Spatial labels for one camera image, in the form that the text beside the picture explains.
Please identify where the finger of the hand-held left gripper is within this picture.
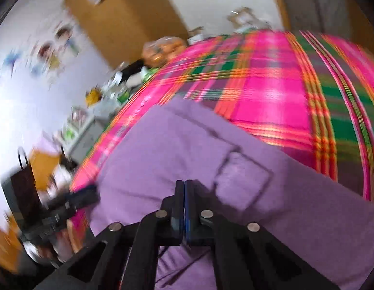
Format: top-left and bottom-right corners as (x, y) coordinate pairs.
(68, 184), (100, 210)

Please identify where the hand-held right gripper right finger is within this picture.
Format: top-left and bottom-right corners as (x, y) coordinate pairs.
(185, 180), (341, 290)

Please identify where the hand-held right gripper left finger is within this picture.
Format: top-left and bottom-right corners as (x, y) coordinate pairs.
(33, 180), (185, 290)

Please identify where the purple fleece cloth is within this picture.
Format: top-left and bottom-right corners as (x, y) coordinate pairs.
(89, 97), (374, 290)

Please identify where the grey drawer cabinet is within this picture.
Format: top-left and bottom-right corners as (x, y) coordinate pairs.
(66, 118), (106, 154)

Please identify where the black cloth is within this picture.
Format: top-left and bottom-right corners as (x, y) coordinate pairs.
(121, 60), (145, 83)

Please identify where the pink green plaid blanket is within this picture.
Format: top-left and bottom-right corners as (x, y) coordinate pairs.
(69, 30), (374, 245)

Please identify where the bag of oranges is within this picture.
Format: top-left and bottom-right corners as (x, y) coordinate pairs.
(142, 36), (187, 67)

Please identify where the small white box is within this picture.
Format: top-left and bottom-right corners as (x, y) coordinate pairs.
(188, 27), (206, 44)

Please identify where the wooden wardrobe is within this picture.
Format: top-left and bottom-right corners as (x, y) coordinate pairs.
(65, 0), (189, 67)

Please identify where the brown cardboard box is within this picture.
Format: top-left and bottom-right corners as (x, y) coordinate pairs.
(228, 6), (257, 26)

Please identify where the cartoon wall sticker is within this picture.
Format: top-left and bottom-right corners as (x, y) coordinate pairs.
(0, 21), (82, 88)

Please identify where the wooden door frame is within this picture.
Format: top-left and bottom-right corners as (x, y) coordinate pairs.
(266, 0), (292, 32)

